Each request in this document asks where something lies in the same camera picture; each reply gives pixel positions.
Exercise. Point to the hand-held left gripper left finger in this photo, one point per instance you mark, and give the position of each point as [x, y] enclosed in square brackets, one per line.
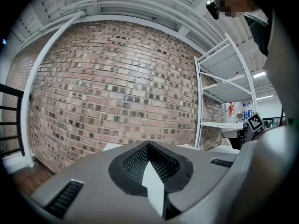
[93, 183]

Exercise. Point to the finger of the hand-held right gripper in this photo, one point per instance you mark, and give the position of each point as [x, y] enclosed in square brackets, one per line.
[236, 139]

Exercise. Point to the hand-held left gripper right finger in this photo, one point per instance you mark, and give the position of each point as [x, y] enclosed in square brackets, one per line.
[201, 176]

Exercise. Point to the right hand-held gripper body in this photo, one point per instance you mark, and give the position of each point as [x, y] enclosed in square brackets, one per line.
[255, 122]

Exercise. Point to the person's left forearm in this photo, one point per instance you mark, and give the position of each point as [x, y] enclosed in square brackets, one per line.
[268, 171]

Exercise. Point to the blue label water bottle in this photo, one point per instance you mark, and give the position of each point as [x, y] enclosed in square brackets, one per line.
[250, 108]
[244, 113]

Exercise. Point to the small beige box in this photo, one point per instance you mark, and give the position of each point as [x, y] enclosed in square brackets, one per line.
[239, 117]

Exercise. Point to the long ceiling light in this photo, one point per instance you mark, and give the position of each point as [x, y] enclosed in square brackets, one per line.
[264, 98]
[259, 74]

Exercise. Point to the red label drink bottle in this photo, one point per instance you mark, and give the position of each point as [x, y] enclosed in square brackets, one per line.
[231, 111]

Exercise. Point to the white metal shelf rack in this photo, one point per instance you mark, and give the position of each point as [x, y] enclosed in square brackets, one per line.
[233, 83]

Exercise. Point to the person's grey shirt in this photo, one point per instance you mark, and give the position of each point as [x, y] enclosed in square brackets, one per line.
[285, 78]

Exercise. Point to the black metal railing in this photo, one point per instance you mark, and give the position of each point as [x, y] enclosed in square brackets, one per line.
[19, 115]

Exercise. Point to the person's head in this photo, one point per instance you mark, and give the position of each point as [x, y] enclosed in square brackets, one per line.
[236, 1]

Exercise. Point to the white metal post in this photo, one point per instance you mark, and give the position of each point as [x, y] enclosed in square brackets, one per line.
[32, 90]

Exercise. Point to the black head camera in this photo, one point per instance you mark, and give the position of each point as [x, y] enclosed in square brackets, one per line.
[213, 9]

